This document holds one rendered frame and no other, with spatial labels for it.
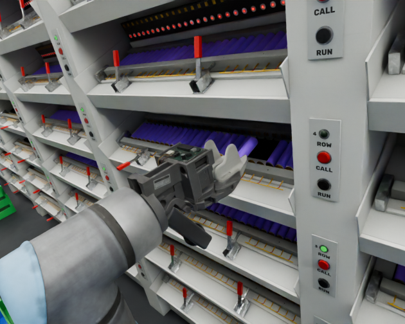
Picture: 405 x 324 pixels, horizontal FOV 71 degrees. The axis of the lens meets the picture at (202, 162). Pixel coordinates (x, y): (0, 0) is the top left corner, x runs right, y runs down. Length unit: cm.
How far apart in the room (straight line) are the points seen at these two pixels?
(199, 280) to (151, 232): 61
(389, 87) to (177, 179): 28
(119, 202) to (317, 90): 28
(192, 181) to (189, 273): 61
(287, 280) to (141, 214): 40
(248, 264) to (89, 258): 44
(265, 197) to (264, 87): 20
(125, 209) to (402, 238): 36
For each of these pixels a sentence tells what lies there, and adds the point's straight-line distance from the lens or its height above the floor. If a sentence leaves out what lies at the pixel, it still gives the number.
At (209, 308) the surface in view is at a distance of 111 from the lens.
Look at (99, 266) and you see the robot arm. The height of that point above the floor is 83.
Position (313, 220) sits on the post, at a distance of 49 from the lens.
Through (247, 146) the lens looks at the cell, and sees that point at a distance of 52.
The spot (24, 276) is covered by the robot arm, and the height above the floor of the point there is 86.
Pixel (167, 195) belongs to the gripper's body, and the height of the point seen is 84.
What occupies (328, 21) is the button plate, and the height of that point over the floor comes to 101.
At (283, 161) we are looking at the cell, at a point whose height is 78.
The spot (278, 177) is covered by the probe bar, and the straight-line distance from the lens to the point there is 54.
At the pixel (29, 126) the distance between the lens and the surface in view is 155.
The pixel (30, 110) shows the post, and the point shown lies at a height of 83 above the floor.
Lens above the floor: 103
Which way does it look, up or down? 25 degrees down
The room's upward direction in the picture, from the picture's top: 11 degrees counter-clockwise
